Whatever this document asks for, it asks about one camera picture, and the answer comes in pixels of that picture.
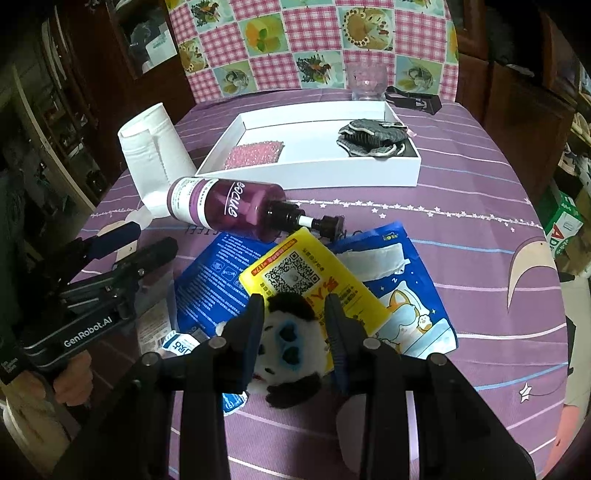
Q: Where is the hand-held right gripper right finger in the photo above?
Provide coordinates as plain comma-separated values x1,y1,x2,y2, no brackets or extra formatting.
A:
323,293,536,480

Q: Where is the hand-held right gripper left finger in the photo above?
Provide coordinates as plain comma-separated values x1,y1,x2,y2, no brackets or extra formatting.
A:
53,293,267,480

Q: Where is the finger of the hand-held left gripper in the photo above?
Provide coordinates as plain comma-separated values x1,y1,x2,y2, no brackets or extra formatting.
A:
55,222,141,287
60,237,180,305

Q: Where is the panda plush toy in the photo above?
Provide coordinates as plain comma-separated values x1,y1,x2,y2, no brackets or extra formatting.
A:
215,293,324,409

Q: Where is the plain blue packet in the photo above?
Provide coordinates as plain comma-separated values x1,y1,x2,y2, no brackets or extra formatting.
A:
174,231,278,340

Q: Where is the clear zip bag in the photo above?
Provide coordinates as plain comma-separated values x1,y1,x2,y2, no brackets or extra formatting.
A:
111,258,178,356

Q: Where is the white blue bandage packet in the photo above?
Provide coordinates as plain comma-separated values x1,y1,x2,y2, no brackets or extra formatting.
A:
159,330,251,417

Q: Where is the yellow sponge pack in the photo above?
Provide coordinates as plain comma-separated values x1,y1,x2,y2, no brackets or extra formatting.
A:
239,226,392,372

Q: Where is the blue cat print packet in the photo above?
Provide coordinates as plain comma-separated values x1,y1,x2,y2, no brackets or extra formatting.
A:
330,222,459,361

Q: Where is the pink glitter scrub cloth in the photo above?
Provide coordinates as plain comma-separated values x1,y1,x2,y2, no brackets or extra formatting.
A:
224,142,286,169

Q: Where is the white cardboard box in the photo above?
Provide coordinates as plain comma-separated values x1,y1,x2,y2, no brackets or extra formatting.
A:
194,100,423,190

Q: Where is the lavender soft cushion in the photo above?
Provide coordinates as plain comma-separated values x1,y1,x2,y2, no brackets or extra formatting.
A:
335,394,370,467

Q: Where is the person's left hand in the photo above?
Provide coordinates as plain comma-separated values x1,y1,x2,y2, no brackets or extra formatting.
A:
25,353,93,416

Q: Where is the purple pump bottle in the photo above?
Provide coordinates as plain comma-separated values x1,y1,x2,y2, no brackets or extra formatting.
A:
167,176,346,243

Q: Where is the white paper towel roll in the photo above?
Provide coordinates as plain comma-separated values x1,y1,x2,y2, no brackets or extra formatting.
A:
117,104,197,217

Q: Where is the green white carton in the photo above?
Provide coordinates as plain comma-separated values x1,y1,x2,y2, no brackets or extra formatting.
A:
545,191,585,257

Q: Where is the clear glass cup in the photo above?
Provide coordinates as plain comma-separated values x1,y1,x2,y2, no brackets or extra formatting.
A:
346,62,387,101

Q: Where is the pink checkered patchwork cloth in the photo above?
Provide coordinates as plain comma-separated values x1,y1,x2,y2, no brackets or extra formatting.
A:
165,0,459,106

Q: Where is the dark wooden cabinet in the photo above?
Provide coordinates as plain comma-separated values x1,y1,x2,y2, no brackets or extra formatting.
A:
455,0,578,199

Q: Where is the cluttered storage shelf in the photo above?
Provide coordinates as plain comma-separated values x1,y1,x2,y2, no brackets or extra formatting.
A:
554,46,591,278

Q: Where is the black strap clip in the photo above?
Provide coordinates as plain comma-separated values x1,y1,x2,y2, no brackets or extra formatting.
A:
384,85,443,115

